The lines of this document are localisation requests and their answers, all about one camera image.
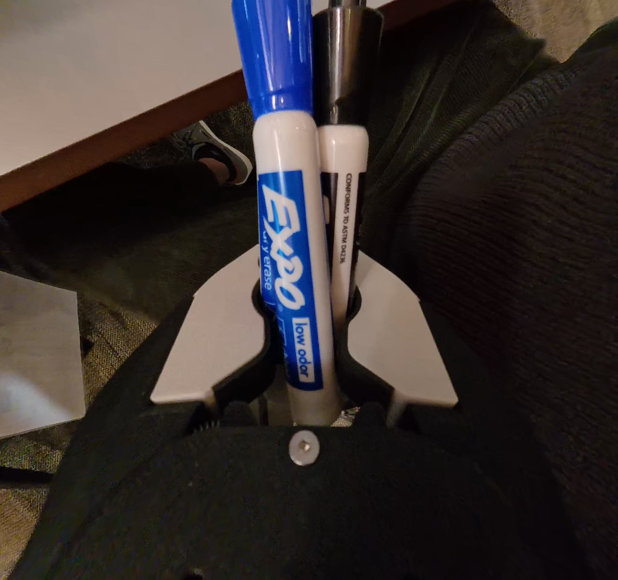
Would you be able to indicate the black dry erase marker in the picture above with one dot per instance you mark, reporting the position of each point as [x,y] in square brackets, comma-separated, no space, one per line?
[345,58]

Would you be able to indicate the blue dry erase marker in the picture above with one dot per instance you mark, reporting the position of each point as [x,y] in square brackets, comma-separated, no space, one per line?
[285,155]

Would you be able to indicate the grey metal desk foot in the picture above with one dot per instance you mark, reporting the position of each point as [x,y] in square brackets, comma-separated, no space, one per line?
[38,348]

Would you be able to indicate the person's black sweater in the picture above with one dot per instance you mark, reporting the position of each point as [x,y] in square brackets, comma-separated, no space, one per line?
[531,251]

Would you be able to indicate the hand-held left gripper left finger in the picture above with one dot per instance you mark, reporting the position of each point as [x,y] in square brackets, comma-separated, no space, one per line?
[217,343]

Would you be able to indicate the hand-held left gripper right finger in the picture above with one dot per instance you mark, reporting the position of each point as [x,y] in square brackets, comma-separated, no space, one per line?
[400,348]

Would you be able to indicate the grey sneaker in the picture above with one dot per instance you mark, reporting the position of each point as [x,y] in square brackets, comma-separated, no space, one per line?
[217,155]

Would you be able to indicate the person's dark green pants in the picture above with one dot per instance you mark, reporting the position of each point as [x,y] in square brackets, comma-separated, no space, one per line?
[458,82]

